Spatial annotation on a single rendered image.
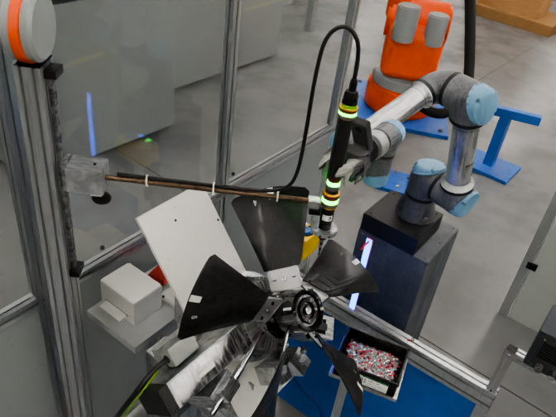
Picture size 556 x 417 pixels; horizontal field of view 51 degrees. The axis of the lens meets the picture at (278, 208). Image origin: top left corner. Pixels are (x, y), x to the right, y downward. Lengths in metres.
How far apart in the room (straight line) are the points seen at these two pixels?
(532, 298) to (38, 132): 2.85
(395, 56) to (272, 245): 3.90
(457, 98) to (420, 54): 3.49
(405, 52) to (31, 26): 4.30
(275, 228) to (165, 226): 0.31
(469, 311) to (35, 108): 2.82
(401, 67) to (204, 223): 3.86
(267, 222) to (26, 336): 0.88
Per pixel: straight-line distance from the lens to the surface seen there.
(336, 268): 1.81
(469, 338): 3.49
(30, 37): 1.35
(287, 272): 1.63
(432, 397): 2.24
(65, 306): 1.84
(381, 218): 2.25
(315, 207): 1.49
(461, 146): 1.98
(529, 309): 3.66
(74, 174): 1.52
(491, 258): 4.13
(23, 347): 2.06
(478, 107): 1.85
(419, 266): 2.25
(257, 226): 1.62
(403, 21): 5.21
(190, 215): 1.73
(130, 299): 1.96
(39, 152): 1.51
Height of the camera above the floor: 2.35
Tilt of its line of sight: 35 degrees down
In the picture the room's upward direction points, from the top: 8 degrees clockwise
